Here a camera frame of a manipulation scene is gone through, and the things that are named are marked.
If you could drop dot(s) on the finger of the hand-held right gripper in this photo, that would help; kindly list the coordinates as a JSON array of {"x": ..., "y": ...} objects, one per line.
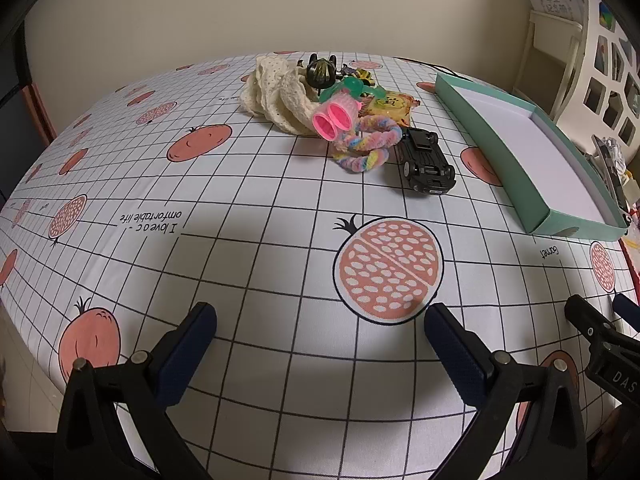
[
  {"x": 629, "y": 312},
  {"x": 582, "y": 312}
]

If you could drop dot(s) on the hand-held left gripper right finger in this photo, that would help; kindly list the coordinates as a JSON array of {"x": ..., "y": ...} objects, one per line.
[{"x": 455, "y": 355}]

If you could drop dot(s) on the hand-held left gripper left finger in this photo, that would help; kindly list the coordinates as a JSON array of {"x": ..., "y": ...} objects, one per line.
[{"x": 192, "y": 345}]

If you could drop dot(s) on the black toy car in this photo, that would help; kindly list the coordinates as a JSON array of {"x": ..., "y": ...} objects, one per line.
[{"x": 425, "y": 165}]

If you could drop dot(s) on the teal cardboard box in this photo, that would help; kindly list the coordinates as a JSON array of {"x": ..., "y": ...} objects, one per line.
[{"x": 505, "y": 120}]

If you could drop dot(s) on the pastel chenille twist stick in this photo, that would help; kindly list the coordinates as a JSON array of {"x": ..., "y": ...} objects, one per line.
[{"x": 365, "y": 161}]

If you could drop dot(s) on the yellow snack packet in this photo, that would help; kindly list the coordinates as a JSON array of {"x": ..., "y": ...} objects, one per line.
[{"x": 392, "y": 107}]

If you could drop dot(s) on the cream crochet cloth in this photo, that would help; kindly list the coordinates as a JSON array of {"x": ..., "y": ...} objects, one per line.
[{"x": 280, "y": 100}]

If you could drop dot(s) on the pink hair roller pair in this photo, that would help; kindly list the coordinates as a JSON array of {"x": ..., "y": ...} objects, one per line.
[{"x": 340, "y": 112}]

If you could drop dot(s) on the green plastic toy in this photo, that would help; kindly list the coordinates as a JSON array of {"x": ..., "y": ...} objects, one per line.
[{"x": 350, "y": 86}]

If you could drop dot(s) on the black gold action figure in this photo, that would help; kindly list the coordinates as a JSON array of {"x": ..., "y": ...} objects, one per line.
[{"x": 320, "y": 72}]

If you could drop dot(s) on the pile of small packets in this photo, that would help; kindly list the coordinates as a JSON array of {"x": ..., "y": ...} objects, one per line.
[{"x": 631, "y": 200}]

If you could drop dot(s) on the fruit print grid tablecloth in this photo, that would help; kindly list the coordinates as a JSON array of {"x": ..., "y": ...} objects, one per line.
[{"x": 280, "y": 260}]

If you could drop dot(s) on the white cutout shelf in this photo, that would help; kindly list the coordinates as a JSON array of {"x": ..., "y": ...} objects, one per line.
[{"x": 587, "y": 50}]

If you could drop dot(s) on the reddish brown wooden edge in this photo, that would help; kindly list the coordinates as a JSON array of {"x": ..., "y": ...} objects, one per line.
[{"x": 42, "y": 110}]

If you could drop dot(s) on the colourful picture book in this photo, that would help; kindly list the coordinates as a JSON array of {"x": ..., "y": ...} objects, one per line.
[{"x": 605, "y": 15}]

